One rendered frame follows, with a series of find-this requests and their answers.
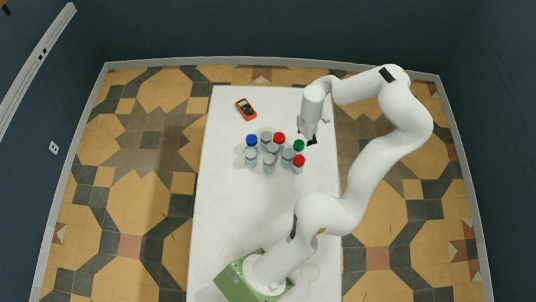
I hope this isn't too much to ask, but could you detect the green-capped bottle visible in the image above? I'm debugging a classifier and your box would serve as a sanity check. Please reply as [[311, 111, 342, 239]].
[[292, 139, 305, 156]]

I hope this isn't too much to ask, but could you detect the blue bottle cap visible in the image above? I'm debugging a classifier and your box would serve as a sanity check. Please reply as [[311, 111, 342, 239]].
[[246, 134, 258, 151]]

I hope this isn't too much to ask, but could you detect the small bottle with red cap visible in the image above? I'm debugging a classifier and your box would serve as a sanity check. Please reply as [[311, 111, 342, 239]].
[[291, 154, 305, 175], [273, 132, 285, 153]]

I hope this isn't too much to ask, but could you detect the orange digital multimeter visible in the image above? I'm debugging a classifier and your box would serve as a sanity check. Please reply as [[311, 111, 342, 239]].
[[235, 98, 257, 122]]

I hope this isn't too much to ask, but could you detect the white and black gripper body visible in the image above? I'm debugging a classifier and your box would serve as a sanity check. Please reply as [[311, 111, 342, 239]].
[[296, 113, 318, 141]]

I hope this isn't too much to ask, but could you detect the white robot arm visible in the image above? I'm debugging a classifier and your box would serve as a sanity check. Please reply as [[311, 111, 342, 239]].
[[242, 64, 433, 297]]

